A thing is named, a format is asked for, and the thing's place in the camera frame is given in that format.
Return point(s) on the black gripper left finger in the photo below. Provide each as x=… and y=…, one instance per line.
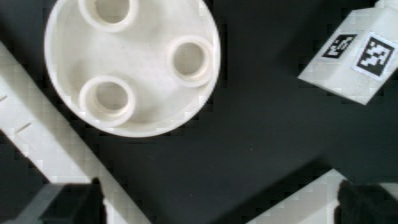
x=66, y=204

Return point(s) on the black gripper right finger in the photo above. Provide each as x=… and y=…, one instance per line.
x=367, y=205

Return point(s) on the white stool leg with tags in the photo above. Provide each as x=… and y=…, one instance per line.
x=356, y=60

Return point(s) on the white round stool seat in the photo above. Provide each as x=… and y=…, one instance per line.
x=132, y=53

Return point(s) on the white right fence wall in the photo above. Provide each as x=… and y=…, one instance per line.
x=308, y=206

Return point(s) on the white fence wall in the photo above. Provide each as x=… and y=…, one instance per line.
x=308, y=206
x=40, y=131

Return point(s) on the white front fence wall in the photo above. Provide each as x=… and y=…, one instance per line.
x=40, y=131

